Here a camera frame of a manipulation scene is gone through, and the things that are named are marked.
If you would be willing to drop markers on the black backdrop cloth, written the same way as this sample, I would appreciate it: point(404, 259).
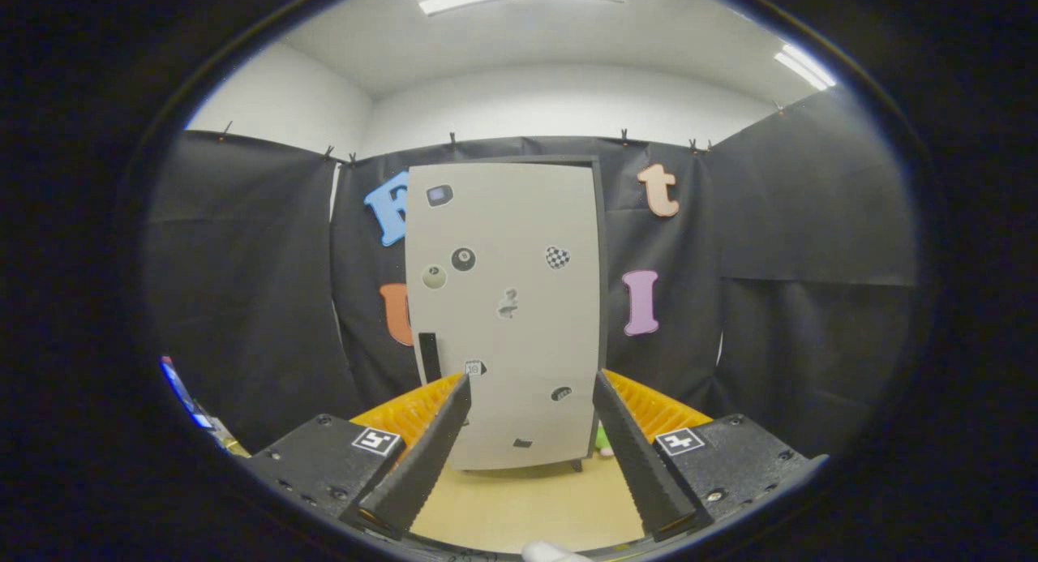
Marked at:
point(243, 262)

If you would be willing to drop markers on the light grey shoe cabinet door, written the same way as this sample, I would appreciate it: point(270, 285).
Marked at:
point(511, 343)

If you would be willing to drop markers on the pink plush toy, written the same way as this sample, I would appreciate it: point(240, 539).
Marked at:
point(602, 440)

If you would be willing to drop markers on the dark grey shoe cabinet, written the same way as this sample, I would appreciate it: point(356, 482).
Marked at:
point(602, 302)

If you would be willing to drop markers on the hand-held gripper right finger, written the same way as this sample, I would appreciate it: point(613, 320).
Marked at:
point(641, 465)

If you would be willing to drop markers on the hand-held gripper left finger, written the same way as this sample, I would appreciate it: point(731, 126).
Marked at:
point(430, 465)

